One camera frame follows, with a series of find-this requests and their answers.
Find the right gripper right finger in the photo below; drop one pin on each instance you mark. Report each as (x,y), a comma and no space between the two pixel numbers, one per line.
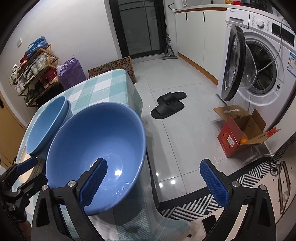
(217,182)

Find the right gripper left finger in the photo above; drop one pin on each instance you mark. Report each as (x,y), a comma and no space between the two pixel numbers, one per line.
(90,181)

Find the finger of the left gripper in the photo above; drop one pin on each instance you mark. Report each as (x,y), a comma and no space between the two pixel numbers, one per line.
(26,165)

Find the large cream plate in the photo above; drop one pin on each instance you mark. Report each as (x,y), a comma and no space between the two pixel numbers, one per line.
(39,168)

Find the medium blue bowl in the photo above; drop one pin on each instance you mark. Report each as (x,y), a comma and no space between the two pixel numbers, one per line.
(46,127)

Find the large blue bowl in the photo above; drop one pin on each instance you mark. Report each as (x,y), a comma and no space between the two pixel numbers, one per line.
(107,130)

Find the white kitchen cabinets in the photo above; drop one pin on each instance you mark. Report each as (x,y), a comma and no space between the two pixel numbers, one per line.
(201,39)

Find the wooden door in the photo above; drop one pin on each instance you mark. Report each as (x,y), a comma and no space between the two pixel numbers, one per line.
(12,133)

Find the red cardboard box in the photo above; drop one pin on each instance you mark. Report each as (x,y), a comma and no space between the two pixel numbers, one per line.
(241,129)

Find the teal checked tablecloth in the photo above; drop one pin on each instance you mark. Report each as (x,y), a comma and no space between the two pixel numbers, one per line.
(57,215)

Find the wooden shoe rack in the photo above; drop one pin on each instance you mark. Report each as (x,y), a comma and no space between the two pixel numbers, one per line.
(34,77)

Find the black slipper near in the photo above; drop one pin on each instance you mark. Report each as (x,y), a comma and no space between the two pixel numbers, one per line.
(164,110)

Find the black slipper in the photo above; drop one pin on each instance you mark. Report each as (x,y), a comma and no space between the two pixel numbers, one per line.
(164,110)
(171,97)

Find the black slipper far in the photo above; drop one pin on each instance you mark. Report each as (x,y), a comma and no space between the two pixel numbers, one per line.
(171,97)

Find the purple plastic bag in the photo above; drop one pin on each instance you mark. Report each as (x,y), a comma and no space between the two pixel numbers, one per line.
(70,73)

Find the patterned cardboard box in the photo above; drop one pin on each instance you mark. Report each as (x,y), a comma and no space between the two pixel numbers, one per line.
(123,63)

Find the white washing machine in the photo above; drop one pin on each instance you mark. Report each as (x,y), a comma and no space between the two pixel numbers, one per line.
(258,71)

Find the vacuum mop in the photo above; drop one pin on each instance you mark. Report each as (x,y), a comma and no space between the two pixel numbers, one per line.
(169,53)

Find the black glass door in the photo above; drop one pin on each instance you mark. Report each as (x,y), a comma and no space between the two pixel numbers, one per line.
(140,27)

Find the white electric kettle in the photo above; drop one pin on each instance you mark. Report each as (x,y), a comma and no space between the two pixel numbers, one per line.
(179,4)

